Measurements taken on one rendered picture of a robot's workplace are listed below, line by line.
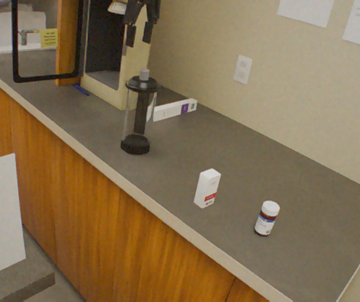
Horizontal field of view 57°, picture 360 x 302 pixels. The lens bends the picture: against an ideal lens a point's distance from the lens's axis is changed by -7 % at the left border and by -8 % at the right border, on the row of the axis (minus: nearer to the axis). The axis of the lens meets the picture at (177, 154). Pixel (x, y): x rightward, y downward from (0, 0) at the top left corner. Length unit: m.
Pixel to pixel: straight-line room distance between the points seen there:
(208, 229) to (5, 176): 0.50
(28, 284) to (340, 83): 1.17
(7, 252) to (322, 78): 1.17
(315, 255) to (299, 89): 0.72
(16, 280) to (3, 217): 0.13
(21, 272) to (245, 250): 0.50
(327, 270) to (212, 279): 0.30
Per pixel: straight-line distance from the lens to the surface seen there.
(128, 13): 1.09
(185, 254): 0.99
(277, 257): 0.88
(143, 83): 1.05
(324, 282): 0.88
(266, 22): 1.49
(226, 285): 0.94
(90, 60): 1.65
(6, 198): 0.66
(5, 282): 0.74
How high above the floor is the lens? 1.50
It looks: 28 degrees down
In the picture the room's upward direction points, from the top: 10 degrees clockwise
